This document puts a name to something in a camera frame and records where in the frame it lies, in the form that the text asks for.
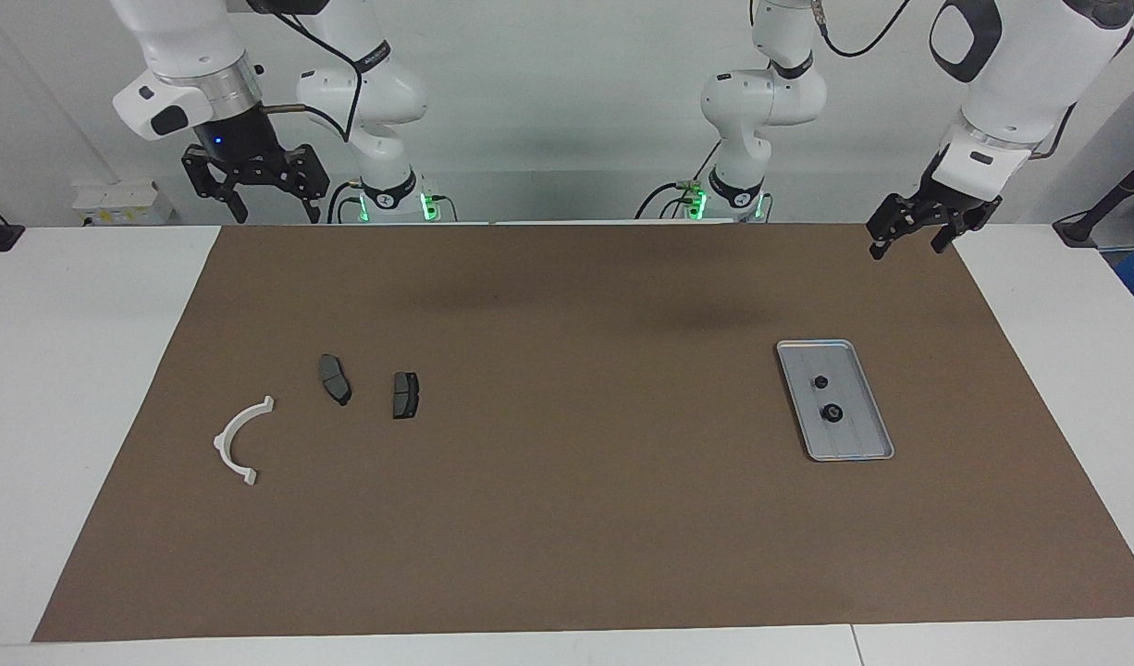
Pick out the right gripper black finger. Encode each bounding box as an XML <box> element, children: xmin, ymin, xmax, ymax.
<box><xmin>285</xmin><ymin>142</ymin><xmax>331</xmax><ymax>225</ymax></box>
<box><xmin>179</xmin><ymin>146</ymin><xmax>251</xmax><ymax>226</ymax></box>

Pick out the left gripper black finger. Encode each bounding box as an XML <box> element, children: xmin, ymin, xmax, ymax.
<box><xmin>868</xmin><ymin>196</ymin><xmax>913</xmax><ymax>263</ymax></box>
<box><xmin>930</xmin><ymin>216</ymin><xmax>971</xmax><ymax>256</ymax></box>

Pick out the silver metal tray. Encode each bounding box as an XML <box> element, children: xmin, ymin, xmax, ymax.
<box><xmin>776</xmin><ymin>339</ymin><xmax>895</xmax><ymax>462</ymax></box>

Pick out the white power strip box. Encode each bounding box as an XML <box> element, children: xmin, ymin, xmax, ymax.
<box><xmin>71</xmin><ymin>179</ymin><xmax>176</xmax><ymax>227</ymax></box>

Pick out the black slanted stand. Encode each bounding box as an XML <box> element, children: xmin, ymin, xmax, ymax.
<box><xmin>1053</xmin><ymin>146</ymin><xmax>1134</xmax><ymax>249</ymax></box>

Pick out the long dark brake pad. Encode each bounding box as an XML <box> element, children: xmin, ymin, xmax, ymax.
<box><xmin>318</xmin><ymin>353</ymin><xmax>353</xmax><ymax>407</ymax></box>

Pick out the brown table mat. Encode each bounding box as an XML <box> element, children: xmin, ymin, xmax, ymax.
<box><xmin>32</xmin><ymin>222</ymin><xmax>1134</xmax><ymax>644</ymax></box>

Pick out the black right base cable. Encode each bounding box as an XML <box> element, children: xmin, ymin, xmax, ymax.
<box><xmin>326</xmin><ymin>179</ymin><xmax>366</xmax><ymax>224</ymax></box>

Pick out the black base cable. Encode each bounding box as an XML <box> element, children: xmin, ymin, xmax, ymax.
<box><xmin>635</xmin><ymin>139</ymin><xmax>718</xmax><ymax>221</ymax></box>
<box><xmin>326</xmin><ymin>179</ymin><xmax>366</xmax><ymax>224</ymax></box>

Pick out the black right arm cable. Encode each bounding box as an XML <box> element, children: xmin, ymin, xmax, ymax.
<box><xmin>256</xmin><ymin>7</ymin><xmax>364</xmax><ymax>145</ymax></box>

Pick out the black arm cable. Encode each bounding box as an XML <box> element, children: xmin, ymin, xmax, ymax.
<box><xmin>256</xmin><ymin>7</ymin><xmax>364</xmax><ymax>145</ymax></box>
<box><xmin>806</xmin><ymin>0</ymin><xmax>1134</xmax><ymax>162</ymax></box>

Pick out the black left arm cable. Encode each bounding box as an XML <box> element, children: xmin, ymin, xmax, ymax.
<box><xmin>806</xmin><ymin>0</ymin><xmax>1134</xmax><ymax>162</ymax></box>

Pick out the black left base cable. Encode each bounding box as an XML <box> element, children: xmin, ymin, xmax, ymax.
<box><xmin>635</xmin><ymin>139</ymin><xmax>718</xmax><ymax>221</ymax></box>

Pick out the white semicircular bracket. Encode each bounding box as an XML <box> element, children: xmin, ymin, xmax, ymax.
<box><xmin>214</xmin><ymin>396</ymin><xmax>277</xmax><ymax>487</ymax></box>

